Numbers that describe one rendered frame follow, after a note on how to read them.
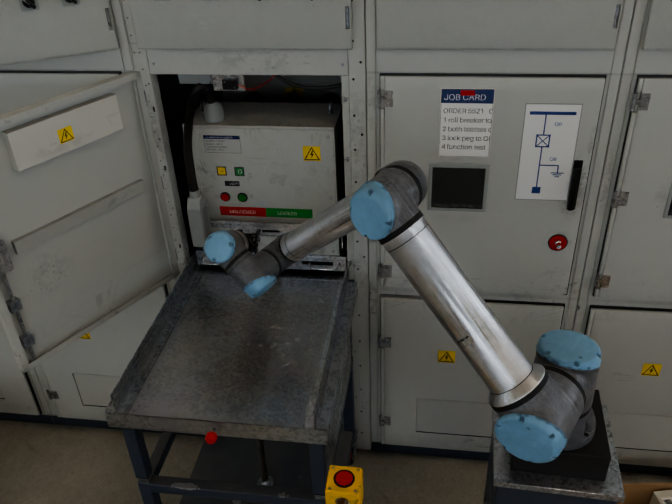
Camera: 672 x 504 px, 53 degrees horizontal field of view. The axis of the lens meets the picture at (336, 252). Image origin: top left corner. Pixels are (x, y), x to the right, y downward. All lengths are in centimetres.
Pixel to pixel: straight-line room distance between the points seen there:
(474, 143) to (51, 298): 135
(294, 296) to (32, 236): 83
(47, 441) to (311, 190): 168
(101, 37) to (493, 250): 135
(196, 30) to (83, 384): 160
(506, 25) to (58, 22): 123
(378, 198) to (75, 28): 109
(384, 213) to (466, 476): 161
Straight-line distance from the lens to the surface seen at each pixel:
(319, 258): 234
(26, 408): 328
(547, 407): 158
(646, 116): 209
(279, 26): 198
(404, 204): 147
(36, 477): 312
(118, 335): 275
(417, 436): 279
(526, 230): 219
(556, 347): 171
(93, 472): 304
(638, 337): 250
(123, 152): 222
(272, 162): 220
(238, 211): 232
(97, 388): 300
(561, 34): 196
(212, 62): 209
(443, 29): 193
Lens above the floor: 219
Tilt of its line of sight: 33 degrees down
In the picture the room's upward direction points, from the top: 3 degrees counter-clockwise
